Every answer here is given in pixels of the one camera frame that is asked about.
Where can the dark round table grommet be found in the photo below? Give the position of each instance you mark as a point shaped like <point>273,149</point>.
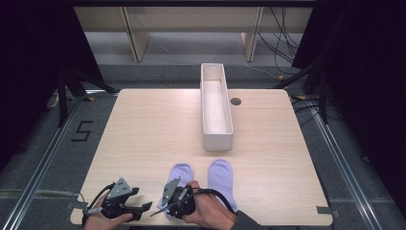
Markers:
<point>236,101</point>

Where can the lilac sock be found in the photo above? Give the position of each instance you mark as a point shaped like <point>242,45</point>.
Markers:
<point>220,175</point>
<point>182,172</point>

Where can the aluminium floor rail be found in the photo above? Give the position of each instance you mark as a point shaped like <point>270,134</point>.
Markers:
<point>41,163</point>
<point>344,172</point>

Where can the dark curtain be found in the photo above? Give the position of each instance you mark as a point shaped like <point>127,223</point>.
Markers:
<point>367,80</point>
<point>32,64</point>

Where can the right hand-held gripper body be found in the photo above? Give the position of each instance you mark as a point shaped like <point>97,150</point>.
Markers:
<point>172,191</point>

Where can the person's left hand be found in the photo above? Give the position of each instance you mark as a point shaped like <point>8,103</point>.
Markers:
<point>95,222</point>

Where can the grey tape strip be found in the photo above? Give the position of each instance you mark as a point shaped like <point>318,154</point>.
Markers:
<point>76,205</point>
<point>325,210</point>

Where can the person's right hand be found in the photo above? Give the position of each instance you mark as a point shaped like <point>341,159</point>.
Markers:
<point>210,214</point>

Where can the black metal stand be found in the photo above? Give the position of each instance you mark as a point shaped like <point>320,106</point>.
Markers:
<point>323,96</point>
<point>62,102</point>

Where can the long white box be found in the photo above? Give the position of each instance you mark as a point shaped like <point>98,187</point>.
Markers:
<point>217,140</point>

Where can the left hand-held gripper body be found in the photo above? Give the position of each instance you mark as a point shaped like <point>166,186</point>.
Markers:
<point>119,190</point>

